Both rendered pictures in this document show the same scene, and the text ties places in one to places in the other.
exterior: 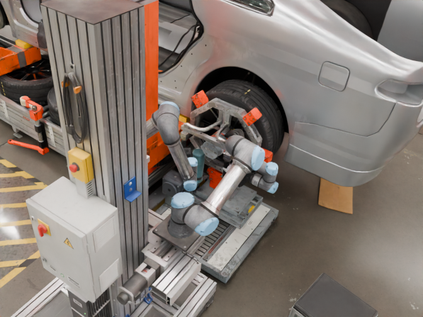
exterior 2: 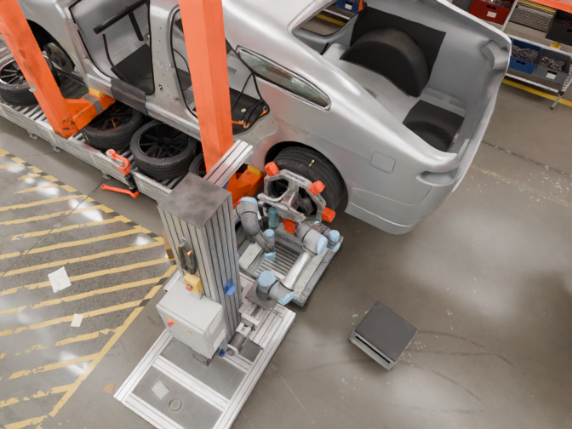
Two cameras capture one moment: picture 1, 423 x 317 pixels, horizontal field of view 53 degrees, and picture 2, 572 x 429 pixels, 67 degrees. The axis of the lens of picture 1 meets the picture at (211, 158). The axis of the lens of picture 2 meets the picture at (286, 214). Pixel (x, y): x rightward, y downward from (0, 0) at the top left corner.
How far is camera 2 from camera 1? 1.12 m
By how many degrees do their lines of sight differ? 16
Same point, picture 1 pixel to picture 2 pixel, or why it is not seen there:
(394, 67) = (431, 162)
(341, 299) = (390, 322)
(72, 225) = (192, 324)
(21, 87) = (104, 137)
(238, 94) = (304, 168)
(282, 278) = (346, 297)
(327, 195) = not seen: hidden behind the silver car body
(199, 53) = (267, 127)
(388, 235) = (435, 250)
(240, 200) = not seen: hidden behind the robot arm
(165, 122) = (247, 220)
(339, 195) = not seen: hidden behind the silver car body
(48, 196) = (170, 300)
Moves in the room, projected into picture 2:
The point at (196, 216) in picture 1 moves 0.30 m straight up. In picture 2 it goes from (277, 292) to (279, 271)
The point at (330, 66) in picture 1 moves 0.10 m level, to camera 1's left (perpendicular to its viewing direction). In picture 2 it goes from (379, 155) to (364, 154)
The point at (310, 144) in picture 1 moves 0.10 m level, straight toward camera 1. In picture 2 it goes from (366, 204) to (363, 214)
